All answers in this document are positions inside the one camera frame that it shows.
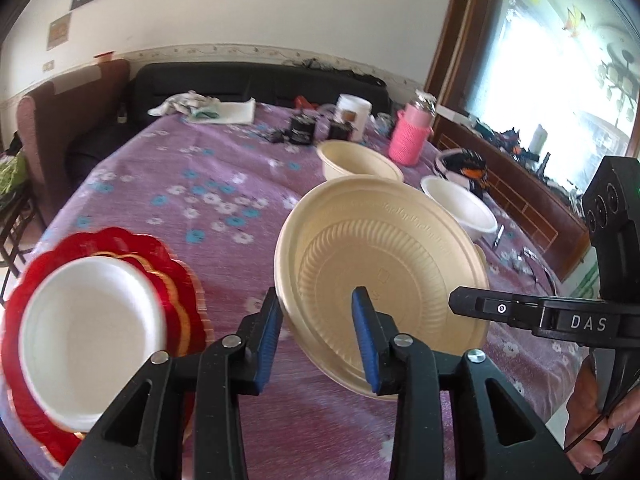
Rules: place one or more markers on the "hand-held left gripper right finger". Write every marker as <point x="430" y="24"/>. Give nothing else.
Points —
<point x="365" y="345"/>

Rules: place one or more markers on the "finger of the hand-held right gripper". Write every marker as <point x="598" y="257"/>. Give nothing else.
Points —
<point x="490" y="305"/>

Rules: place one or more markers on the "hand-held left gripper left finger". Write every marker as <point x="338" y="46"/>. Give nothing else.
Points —
<point x="264" y="345"/>

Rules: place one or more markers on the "large cream bowl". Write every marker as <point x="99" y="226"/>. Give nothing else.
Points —
<point x="400" y="260"/>

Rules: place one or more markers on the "small red glass plate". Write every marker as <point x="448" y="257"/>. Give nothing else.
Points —
<point x="175" y="305"/>

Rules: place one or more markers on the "white foam bowl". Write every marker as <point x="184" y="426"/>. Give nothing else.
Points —
<point x="90" y="335"/>
<point x="460" y="205"/>

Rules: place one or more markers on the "small cream bowl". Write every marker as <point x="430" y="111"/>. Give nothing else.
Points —
<point x="360" y="160"/>

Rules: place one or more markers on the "large red glass plate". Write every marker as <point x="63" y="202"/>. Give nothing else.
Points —
<point x="60" y="245"/>

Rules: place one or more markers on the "person's right hand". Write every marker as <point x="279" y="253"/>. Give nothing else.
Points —
<point x="585" y="410"/>

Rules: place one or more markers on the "wooden sideboard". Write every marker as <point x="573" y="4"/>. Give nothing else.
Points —
<point x="540" y="210"/>

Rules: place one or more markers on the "white plastic bottle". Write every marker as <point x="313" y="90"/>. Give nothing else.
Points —
<point x="538" y="139"/>

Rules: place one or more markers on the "purple floral tablecloth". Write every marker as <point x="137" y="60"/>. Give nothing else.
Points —
<point x="200" y="220"/>

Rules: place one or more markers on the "pink knitted bottle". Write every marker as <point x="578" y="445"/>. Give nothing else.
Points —
<point x="410" y="135"/>

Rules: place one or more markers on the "wooden framed window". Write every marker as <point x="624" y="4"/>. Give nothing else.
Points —
<point x="550" y="60"/>

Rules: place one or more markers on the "white flat box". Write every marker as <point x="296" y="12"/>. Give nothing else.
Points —
<point x="455" y="115"/>

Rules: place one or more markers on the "small black adapter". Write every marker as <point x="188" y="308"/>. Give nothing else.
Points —
<point x="276" y="136"/>

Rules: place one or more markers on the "clear plastic lid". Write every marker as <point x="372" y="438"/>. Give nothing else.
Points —
<point x="382" y="122"/>

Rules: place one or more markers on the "white jar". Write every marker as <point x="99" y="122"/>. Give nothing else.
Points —
<point x="352" y="115"/>

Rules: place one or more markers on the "white tissue pack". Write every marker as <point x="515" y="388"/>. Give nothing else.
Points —
<point x="230" y="112"/>

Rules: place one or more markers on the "white crumpled cloth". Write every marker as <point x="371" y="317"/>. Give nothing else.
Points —
<point x="175" y="102"/>

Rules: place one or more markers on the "black sofa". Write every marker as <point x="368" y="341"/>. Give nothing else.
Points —
<point x="260" y="85"/>

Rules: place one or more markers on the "dark wooden chair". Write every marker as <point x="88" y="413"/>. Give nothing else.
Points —
<point x="17" y="230"/>

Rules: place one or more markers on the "brown armchair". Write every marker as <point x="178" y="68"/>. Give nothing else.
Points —
<point x="65" y="125"/>

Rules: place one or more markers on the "green cushion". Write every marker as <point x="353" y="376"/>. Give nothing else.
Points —
<point x="12" y="172"/>

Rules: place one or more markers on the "small framed sign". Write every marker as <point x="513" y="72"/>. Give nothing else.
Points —
<point x="58" y="31"/>

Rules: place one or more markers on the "wall switch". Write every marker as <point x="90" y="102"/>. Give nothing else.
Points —
<point x="48" y="65"/>

